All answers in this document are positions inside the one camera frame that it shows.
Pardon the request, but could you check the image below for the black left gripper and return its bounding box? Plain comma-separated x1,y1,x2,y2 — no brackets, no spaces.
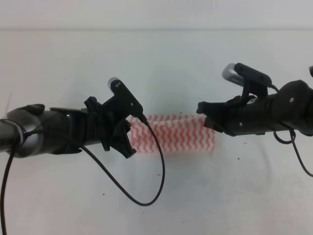
80,96,136,159

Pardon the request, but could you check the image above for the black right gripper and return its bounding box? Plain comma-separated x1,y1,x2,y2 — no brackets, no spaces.
197,95,281,136

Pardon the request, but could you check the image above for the pink white wavy towel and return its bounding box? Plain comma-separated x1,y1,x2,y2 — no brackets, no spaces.
128,114,215,154

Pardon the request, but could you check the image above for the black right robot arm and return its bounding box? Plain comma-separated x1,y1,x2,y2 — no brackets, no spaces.
197,63,313,136

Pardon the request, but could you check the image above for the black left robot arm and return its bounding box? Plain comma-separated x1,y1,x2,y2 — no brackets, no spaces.
0,96,136,158

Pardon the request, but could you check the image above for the black left camera cable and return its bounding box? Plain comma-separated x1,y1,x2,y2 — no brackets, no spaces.
80,112,166,206

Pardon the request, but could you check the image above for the black camera cable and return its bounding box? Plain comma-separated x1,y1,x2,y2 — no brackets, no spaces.
80,112,166,206
268,84,313,177

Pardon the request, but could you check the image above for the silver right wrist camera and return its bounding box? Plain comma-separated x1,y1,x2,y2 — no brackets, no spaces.
222,63,272,97

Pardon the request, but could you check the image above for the black right camera cable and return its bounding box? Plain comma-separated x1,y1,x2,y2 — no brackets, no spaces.
268,84,313,177

